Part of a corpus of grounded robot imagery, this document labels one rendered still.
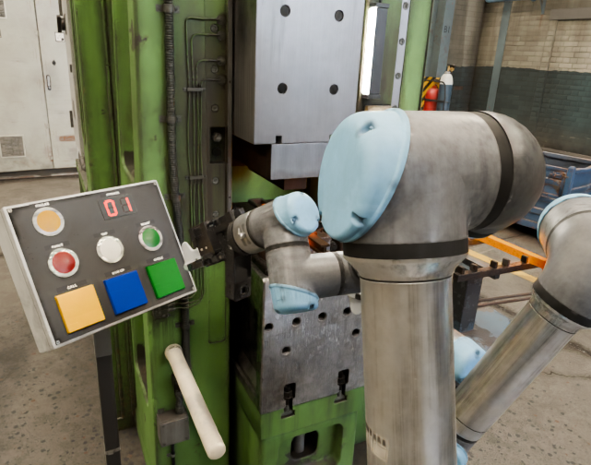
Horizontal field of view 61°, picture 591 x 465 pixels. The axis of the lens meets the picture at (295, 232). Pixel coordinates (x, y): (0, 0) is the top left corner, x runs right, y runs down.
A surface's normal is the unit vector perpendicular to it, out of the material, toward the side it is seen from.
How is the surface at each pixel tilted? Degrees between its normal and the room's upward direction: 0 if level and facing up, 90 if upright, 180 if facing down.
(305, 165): 90
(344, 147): 84
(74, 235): 60
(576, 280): 67
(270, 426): 90
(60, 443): 0
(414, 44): 90
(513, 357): 80
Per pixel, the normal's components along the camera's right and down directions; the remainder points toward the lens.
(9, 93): 0.54, 0.30
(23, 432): 0.04, -0.94
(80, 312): 0.70, -0.26
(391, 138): 0.22, -0.47
